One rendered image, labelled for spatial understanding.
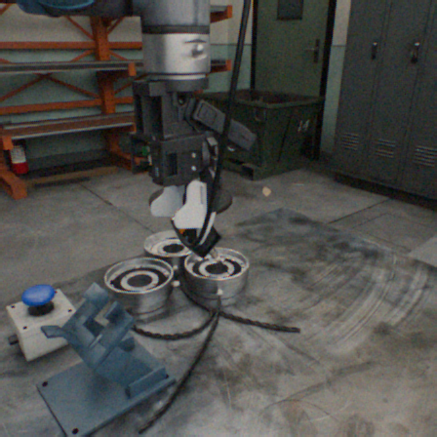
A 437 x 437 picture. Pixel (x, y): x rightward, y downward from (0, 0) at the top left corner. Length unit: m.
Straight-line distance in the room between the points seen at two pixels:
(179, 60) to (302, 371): 0.39
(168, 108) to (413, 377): 0.43
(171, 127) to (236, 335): 0.29
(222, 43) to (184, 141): 4.99
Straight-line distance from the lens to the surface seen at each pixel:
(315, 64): 4.51
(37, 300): 0.58
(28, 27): 4.41
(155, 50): 0.47
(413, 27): 3.42
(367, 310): 0.67
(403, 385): 0.56
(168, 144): 0.46
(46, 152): 4.50
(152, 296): 0.62
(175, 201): 0.56
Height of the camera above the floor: 1.17
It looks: 25 degrees down
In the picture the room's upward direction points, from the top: straight up
